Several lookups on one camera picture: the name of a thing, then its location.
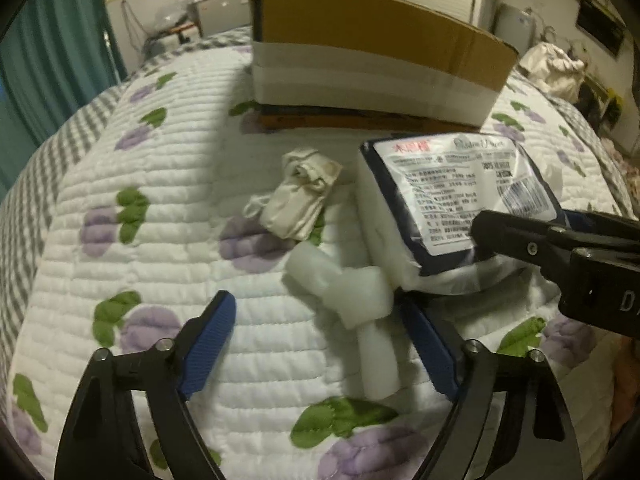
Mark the white floral quilted bedspread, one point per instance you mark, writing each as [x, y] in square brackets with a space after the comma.
[200, 210]

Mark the dark framed wall picture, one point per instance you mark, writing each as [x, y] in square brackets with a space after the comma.
[600, 22]

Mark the cardboard box with white band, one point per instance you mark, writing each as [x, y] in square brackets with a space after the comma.
[370, 50]

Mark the teal curtain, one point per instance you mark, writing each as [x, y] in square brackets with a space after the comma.
[55, 35]

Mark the cluttered desk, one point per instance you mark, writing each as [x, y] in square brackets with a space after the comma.
[195, 20]

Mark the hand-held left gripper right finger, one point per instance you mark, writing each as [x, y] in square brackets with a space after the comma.
[425, 347]

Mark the rolled cream socks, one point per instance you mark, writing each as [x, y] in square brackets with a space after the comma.
[300, 195]

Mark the beige clothes pile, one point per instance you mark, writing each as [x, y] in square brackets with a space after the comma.
[550, 67]

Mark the dark flat board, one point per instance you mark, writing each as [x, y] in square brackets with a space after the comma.
[350, 117]

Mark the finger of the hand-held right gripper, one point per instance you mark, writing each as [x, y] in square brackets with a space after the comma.
[605, 235]
[510, 240]

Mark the white appliance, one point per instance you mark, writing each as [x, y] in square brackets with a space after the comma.
[515, 27]

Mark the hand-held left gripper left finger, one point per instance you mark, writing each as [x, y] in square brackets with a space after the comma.
[210, 347]

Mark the navy white tissue pack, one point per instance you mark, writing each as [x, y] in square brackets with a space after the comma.
[440, 195]

